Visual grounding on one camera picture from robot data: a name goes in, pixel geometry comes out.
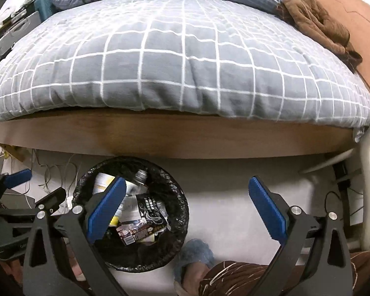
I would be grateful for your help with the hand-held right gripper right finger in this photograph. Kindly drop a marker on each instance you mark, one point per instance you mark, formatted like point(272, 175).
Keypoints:
point(268, 209)

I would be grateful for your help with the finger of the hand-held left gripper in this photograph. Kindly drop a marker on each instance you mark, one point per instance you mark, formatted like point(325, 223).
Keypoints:
point(18, 178)
point(54, 199)

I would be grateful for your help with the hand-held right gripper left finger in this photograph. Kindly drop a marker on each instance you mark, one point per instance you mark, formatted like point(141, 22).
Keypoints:
point(106, 209)

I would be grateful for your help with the yellow snack wrapper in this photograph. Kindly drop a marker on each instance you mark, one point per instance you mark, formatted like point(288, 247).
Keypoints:
point(114, 221)

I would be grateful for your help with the dark printed carton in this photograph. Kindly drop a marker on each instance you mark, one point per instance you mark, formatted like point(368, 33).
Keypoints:
point(138, 232)

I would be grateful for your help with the black sachet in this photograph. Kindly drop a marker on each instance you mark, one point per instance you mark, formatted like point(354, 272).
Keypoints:
point(149, 208)

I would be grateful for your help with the clear plastic bottle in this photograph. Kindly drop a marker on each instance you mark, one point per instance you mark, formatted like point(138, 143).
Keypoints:
point(140, 177)

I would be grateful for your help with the trash bin with black bag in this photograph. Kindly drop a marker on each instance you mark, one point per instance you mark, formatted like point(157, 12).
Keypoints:
point(175, 197)

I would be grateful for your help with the person's brown patterned pants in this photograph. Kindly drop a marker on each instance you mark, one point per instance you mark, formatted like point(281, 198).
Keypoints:
point(234, 277)

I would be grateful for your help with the blue fluffy slipper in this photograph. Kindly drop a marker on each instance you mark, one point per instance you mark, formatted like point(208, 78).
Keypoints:
point(197, 251)

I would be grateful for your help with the grey suitcase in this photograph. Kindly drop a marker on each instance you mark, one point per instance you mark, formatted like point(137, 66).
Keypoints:
point(9, 37)

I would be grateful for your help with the teal suitcase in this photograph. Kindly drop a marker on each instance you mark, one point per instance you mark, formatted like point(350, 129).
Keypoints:
point(44, 6)

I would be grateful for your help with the brown padded jacket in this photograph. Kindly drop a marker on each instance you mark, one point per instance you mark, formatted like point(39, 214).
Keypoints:
point(320, 21)

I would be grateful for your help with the wooden headboard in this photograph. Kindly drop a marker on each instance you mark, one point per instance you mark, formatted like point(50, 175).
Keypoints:
point(351, 15)

